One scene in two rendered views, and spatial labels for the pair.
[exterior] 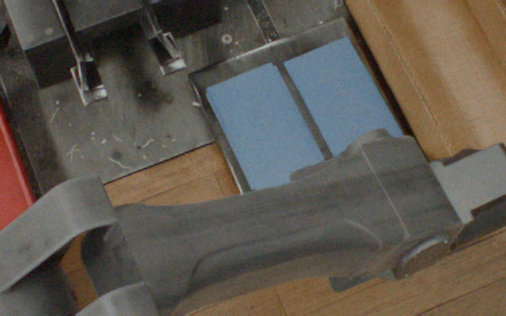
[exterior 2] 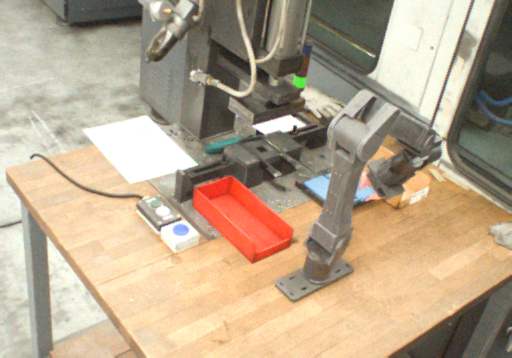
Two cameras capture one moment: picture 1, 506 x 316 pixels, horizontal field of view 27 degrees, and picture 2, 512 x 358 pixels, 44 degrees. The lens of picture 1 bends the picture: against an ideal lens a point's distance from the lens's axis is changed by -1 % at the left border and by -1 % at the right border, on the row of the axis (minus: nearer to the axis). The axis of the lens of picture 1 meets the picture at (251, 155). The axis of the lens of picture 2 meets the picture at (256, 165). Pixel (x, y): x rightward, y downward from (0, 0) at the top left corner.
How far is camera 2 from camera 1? 1.10 m
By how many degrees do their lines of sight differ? 36
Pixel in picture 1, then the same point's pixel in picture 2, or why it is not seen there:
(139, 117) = (282, 195)
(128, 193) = (288, 214)
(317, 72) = not seen: hidden behind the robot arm
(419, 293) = (398, 230)
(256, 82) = (319, 180)
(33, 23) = (247, 158)
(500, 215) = (437, 151)
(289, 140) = not seen: hidden behind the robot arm
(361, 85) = not seen: hidden behind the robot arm
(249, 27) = (306, 171)
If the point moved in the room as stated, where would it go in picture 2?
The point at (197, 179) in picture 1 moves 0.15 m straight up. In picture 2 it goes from (310, 208) to (321, 162)
